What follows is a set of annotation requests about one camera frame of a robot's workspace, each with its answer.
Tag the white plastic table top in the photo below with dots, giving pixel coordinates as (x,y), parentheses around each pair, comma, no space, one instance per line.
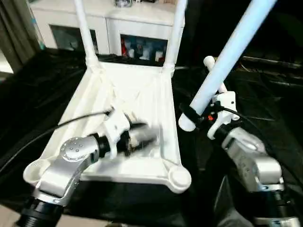
(142,94)

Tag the white glass-door cabinet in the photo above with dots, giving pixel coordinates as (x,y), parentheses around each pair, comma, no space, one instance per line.
(94,19)

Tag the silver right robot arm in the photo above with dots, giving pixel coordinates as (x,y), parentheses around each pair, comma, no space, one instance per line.
(251,161)

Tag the white plastic table leg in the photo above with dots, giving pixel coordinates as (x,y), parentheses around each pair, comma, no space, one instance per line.
(227,56)
(85,33)
(175,33)
(215,71)

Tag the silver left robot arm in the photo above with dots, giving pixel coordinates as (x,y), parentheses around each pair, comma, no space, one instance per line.
(66,165)

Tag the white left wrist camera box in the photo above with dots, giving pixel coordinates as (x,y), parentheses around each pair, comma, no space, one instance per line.
(116,127)

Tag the black mat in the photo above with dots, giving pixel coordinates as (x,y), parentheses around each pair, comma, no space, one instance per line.
(265,94)

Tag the grey curtain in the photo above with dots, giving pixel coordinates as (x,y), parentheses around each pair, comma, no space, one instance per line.
(16,28)

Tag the black metal rail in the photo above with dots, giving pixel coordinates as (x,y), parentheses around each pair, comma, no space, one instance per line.
(270,60)

